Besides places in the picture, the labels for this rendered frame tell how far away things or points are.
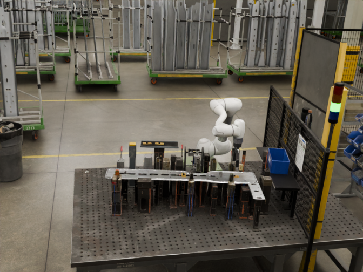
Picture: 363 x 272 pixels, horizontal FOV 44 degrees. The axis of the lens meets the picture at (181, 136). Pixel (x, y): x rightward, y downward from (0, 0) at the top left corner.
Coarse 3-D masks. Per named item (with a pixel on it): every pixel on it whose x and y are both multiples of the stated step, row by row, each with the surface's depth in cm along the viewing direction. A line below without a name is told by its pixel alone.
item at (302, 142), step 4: (300, 136) 395; (300, 140) 395; (304, 140) 384; (300, 144) 394; (304, 144) 384; (300, 148) 394; (304, 148) 384; (296, 152) 406; (300, 152) 394; (304, 152) 383; (296, 156) 406; (300, 156) 393; (304, 156) 383; (300, 160) 393; (296, 164) 405; (300, 164) 393; (300, 168) 392; (300, 172) 392
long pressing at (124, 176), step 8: (112, 168) 414; (112, 176) 400; (128, 176) 401; (136, 176) 402; (144, 176) 403; (152, 176) 403; (160, 176) 404; (168, 176) 405; (176, 176) 406; (200, 176) 408; (208, 176) 409; (216, 176) 410; (224, 176) 410; (240, 176) 412; (248, 176) 413
